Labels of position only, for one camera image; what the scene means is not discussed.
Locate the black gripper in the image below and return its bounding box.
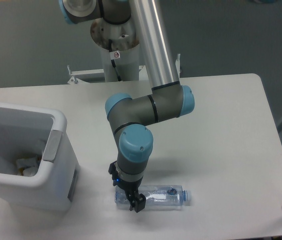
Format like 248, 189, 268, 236
108, 161, 146, 213

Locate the clear plastic water bottle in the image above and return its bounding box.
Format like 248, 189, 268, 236
114, 185, 192, 211

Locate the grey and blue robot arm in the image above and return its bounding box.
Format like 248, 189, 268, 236
59, 0, 195, 212

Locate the crumpled white paper trash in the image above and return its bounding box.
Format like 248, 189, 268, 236
15, 155, 42, 177

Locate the white plastic trash can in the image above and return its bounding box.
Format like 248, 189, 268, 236
0, 102, 80, 211

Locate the white metal base frame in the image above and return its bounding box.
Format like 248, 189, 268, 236
66, 53, 183, 85

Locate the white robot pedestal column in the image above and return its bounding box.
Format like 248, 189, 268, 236
90, 18, 140, 82

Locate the black cable on pedestal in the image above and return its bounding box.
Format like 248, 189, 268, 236
107, 38, 122, 82

